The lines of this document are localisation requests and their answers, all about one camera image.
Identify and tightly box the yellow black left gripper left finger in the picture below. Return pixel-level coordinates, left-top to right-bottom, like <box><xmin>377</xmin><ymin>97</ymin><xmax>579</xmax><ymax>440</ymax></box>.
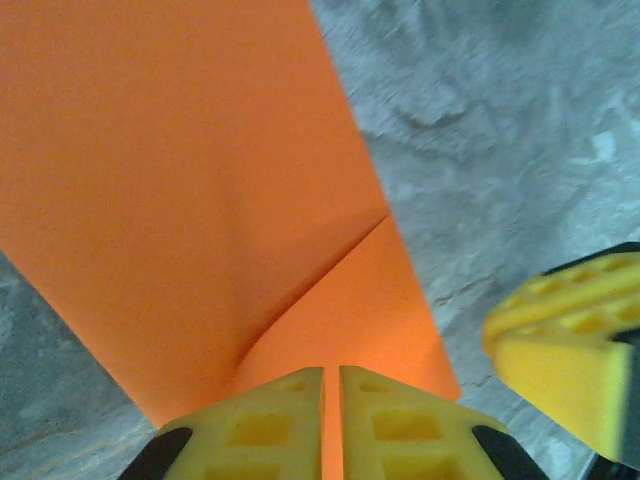
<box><xmin>117</xmin><ymin>367</ymin><xmax>326</xmax><ymax>480</ymax></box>

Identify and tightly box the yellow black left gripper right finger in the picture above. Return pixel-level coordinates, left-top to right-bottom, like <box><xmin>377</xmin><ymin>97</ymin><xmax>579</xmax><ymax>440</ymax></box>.
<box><xmin>338</xmin><ymin>364</ymin><xmax>551</xmax><ymax>480</ymax></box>

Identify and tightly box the orange paper sheet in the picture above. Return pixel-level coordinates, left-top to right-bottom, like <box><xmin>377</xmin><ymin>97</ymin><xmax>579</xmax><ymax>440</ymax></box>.
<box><xmin>0</xmin><ymin>0</ymin><xmax>462</xmax><ymax>480</ymax></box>

